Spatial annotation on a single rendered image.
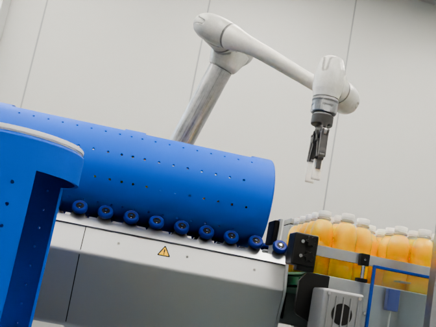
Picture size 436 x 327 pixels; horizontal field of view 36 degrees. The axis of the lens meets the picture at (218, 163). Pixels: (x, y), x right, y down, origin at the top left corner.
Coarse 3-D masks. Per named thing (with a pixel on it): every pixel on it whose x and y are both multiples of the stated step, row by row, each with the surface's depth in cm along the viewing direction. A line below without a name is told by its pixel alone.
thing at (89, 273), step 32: (64, 224) 191; (64, 256) 188; (96, 256) 189; (128, 256) 191; (160, 256) 193; (192, 256) 195; (224, 256) 197; (64, 288) 190; (96, 288) 191; (128, 288) 191; (160, 288) 192; (192, 288) 193; (224, 288) 194; (256, 288) 195; (64, 320) 191; (96, 320) 192; (128, 320) 193; (160, 320) 194; (192, 320) 195; (224, 320) 195; (256, 320) 196
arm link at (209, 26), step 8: (200, 16) 263; (208, 16) 261; (216, 16) 260; (200, 24) 262; (208, 24) 259; (216, 24) 257; (224, 24) 256; (200, 32) 262; (208, 32) 259; (216, 32) 256; (208, 40) 261; (216, 40) 258; (216, 48) 266
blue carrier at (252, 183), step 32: (32, 128) 193; (64, 128) 196; (96, 128) 200; (96, 160) 193; (128, 160) 195; (160, 160) 197; (192, 160) 199; (224, 160) 202; (256, 160) 207; (64, 192) 194; (96, 192) 194; (128, 192) 195; (160, 192) 195; (192, 192) 196; (224, 192) 197; (256, 192) 199; (192, 224) 200; (224, 224) 200; (256, 224) 200
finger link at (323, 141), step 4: (328, 128) 224; (328, 132) 224; (320, 136) 224; (324, 136) 223; (320, 140) 223; (324, 140) 223; (320, 144) 222; (324, 144) 223; (320, 148) 222; (324, 148) 222; (324, 152) 222; (324, 156) 222
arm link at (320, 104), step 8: (320, 96) 228; (328, 96) 228; (312, 104) 232; (320, 104) 228; (328, 104) 228; (336, 104) 229; (312, 112) 232; (320, 112) 228; (328, 112) 228; (336, 112) 230
